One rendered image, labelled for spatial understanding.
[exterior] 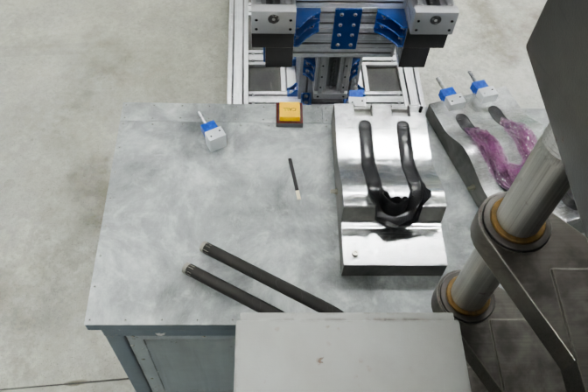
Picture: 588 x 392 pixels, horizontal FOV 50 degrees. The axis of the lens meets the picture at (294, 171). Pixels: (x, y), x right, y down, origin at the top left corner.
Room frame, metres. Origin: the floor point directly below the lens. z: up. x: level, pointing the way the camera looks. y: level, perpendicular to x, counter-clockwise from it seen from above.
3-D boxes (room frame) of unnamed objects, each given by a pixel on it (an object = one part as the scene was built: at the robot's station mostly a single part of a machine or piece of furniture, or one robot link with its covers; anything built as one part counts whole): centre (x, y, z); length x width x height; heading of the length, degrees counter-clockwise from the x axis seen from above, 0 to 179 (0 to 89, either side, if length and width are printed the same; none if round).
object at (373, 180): (0.99, -0.26, 0.92); 0.35 x 0.16 x 0.09; 5
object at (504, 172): (1.09, -0.59, 0.90); 0.26 x 0.18 x 0.08; 22
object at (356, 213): (0.98, -0.25, 0.87); 0.50 x 0.26 x 0.14; 5
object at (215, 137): (1.14, 0.26, 0.83); 0.13 x 0.05 x 0.05; 33
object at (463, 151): (1.09, -0.60, 0.86); 0.50 x 0.26 x 0.11; 22
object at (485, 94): (1.36, -0.54, 0.86); 0.13 x 0.05 x 0.05; 22
